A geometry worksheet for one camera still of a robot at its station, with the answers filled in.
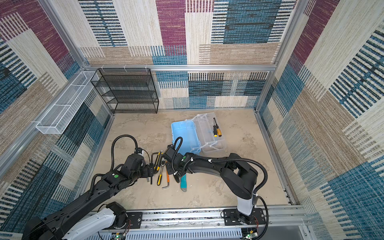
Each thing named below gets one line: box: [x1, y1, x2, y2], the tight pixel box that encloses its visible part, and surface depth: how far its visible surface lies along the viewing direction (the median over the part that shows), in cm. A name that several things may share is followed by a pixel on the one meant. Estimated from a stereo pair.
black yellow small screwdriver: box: [213, 117, 219, 138], surface depth 96 cm
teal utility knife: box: [180, 174, 187, 192], surface depth 86 cm
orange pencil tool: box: [162, 173, 170, 189], surface depth 87 cm
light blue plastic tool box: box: [171, 112, 227, 156], surface depth 98 cm
